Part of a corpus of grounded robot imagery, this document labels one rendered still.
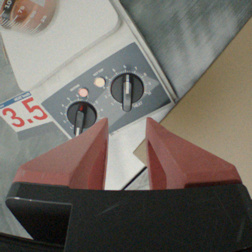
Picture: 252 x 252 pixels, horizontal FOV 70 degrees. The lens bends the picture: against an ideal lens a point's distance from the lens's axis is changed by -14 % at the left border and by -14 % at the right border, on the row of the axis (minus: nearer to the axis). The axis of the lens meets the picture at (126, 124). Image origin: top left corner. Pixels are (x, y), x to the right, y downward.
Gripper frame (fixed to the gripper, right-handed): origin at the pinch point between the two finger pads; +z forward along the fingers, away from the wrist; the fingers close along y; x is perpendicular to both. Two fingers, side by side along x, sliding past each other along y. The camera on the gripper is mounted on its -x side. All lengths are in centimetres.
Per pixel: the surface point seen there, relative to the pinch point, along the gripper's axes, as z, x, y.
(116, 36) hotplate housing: 8.6, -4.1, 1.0
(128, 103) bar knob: 6.6, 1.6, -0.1
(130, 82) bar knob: 6.6, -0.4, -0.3
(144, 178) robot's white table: 7.4, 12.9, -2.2
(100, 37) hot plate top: 7.2, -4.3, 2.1
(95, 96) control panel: 8.4, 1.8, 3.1
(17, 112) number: 13.1, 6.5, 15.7
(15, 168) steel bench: 11.9, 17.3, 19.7
